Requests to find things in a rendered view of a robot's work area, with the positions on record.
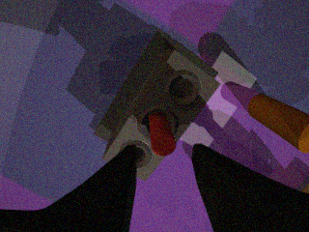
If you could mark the dark red peg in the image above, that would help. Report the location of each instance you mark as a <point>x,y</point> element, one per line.
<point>162,138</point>

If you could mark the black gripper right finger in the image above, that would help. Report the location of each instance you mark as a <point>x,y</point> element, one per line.
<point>239,199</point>

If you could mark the orange-brown cylinder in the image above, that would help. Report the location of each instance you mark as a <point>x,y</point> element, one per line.
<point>288,122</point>

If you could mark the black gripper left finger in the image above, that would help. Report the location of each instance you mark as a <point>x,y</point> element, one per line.
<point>101,204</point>

